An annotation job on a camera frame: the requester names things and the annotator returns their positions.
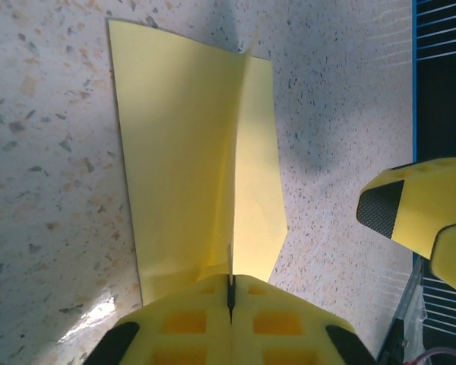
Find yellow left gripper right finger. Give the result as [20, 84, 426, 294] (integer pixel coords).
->
[230, 273, 377, 365]

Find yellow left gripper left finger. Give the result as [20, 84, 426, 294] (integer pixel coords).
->
[83, 273, 233, 365]

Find yellow cloth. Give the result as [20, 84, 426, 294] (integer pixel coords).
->
[106, 17, 289, 307]

